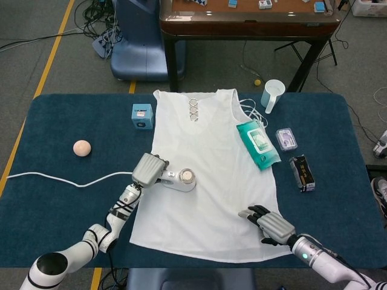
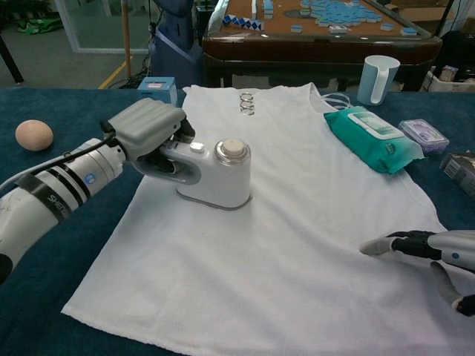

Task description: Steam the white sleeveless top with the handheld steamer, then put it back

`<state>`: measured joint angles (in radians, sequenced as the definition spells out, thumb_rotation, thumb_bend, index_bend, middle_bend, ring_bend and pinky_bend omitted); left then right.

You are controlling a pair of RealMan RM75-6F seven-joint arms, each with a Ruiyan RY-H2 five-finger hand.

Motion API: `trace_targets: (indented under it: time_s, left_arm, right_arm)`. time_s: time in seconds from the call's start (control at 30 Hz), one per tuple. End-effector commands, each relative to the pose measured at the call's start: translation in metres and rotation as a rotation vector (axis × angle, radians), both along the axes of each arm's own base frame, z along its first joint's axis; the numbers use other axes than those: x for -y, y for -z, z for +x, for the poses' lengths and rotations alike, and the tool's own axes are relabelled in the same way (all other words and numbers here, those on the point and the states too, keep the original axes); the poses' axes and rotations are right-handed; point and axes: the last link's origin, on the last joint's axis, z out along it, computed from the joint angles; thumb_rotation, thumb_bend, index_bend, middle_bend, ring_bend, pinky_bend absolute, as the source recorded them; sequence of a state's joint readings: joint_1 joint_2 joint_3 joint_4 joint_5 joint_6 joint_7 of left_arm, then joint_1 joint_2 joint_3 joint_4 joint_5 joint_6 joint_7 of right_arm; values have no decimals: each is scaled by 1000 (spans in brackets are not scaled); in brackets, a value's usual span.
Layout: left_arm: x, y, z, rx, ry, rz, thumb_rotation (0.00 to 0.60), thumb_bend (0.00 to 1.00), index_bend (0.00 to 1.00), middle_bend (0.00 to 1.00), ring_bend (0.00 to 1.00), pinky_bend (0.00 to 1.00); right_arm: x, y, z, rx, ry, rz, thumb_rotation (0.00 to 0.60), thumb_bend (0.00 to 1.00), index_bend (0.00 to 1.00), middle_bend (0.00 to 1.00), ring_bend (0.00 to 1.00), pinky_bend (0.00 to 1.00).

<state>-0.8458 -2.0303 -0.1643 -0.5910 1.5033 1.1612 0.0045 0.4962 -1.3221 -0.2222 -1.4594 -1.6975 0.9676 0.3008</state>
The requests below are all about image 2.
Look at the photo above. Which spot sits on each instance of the white handheld garment steamer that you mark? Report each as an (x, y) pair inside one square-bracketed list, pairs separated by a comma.
[(226, 178)]

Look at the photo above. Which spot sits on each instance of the white storage box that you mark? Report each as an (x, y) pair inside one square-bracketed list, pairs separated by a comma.
[(449, 83)]

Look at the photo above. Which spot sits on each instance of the clear purple plastic case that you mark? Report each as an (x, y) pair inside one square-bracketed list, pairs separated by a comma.
[(425, 136)]

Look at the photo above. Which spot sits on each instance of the white sleeveless garment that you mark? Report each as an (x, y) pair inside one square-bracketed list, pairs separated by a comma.
[(259, 259)]

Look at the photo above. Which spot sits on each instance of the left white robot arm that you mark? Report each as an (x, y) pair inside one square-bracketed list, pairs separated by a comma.
[(55, 189)]

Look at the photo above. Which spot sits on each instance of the cardboard box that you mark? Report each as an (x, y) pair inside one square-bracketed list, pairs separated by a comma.
[(419, 13)]

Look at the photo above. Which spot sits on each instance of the green bag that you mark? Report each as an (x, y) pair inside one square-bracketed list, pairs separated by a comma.
[(37, 28)]

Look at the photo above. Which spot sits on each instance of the blue white snake puzzle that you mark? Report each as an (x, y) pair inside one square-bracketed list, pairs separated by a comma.
[(243, 22)]

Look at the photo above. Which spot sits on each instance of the wooden pole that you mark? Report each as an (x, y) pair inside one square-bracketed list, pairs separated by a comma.
[(127, 37)]

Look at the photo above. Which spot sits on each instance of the blue mahjong tile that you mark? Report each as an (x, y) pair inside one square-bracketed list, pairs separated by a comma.
[(387, 26), (408, 32), (338, 30), (299, 29)]

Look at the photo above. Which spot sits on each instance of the dark snack packet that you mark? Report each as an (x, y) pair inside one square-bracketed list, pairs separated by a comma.
[(462, 170)]

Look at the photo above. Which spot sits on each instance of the green wet wipes pack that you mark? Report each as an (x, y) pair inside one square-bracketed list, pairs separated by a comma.
[(371, 144)]

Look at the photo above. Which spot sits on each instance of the beige egg-shaped ball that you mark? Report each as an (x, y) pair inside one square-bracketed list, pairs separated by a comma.
[(34, 134)]

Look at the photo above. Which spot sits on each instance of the blue machine base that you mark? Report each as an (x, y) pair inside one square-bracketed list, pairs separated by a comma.
[(172, 48)]

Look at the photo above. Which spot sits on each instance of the dark wooden mahjong table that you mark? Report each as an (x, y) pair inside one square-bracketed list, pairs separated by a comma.
[(297, 52)]

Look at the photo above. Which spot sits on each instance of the blue speaker box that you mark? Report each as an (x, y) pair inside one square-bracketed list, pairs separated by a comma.
[(157, 87)]

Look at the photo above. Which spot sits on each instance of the dark blue tablecloth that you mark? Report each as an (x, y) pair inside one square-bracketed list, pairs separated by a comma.
[(44, 296)]

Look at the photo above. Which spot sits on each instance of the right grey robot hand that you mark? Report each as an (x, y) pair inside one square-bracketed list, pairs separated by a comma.
[(456, 252)]

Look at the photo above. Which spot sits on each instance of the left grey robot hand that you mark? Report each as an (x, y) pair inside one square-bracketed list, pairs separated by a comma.
[(144, 126)]

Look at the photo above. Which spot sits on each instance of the light blue white mug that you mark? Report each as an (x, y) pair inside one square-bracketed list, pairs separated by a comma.
[(382, 81)]

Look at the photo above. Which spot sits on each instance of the black table leg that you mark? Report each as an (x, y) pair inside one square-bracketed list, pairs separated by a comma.
[(11, 59)]

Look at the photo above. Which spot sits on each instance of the black bag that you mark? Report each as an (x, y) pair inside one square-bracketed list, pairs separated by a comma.
[(458, 46)]

